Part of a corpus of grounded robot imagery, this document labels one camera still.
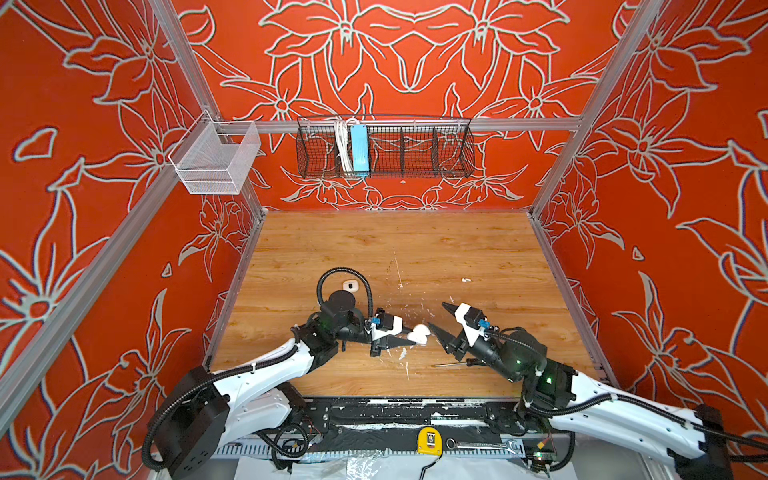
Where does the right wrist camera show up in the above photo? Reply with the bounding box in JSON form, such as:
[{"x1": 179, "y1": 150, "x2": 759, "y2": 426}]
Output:
[{"x1": 454, "y1": 303, "x2": 491, "y2": 346}]

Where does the white coiled cable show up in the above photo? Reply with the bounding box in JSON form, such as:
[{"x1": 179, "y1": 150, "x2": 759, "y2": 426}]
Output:
[{"x1": 334, "y1": 119, "x2": 353, "y2": 175}]

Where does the silver wrench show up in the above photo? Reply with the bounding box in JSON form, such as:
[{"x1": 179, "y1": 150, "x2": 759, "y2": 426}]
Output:
[{"x1": 445, "y1": 438, "x2": 514, "y2": 451}]

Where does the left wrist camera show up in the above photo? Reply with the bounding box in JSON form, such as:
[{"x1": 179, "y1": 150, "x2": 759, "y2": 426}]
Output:
[{"x1": 370, "y1": 312, "x2": 403, "y2": 342}]

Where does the black handled screwdriver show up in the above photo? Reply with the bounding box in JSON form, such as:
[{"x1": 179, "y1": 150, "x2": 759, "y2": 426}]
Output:
[{"x1": 433, "y1": 358, "x2": 485, "y2": 368}]

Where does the clear plastic wall bin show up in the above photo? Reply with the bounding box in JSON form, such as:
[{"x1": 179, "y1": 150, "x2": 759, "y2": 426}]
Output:
[{"x1": 169, "y1": 111, "x2": 262, "y2": 195}]

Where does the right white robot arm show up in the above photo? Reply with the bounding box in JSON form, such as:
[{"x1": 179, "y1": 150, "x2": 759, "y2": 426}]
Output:
[{"x1": 428, "y1": 303, "x2": 767, "y2": 479}]

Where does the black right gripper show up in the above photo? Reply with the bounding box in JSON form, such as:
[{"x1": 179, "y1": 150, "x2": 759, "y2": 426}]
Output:
[{"x1": 428, "y1": 303, "x2": 527, "y2": 389}]

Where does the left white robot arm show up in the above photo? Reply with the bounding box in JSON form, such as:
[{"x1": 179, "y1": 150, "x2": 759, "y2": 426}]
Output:
[{"x1": 141, "y1": 290, "x2": 412, "y2": 479}]

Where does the black wire wall basket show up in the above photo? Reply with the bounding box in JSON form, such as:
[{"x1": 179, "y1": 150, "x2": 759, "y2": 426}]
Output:
[{"x1": 296, "y1": 115, "x2": 476, "y2": 180}]

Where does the white earbud charging case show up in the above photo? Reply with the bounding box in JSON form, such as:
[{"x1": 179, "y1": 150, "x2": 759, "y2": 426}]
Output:
[{"x1": 342, "y1": 279, "x2": 359, "y2": 293}]

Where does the yellow tape measure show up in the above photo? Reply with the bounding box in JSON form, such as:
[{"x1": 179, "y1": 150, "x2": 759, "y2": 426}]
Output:
[{"x1": 417, "y1": 427, "x2": 443, "y2": 457}]

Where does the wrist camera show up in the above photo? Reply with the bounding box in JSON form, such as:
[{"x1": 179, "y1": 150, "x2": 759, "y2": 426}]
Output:
[
  {"x1": 454, "y1": 303, "x2": 491, "y2": 346},
  {"x1": 370, "y1": 312, "x2": 403, "y2": 342}
]

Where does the light blue box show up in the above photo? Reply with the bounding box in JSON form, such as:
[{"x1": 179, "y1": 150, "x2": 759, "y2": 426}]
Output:
[{"x1": 350, "y1": 124, "x2": 370, "y2": 177}]

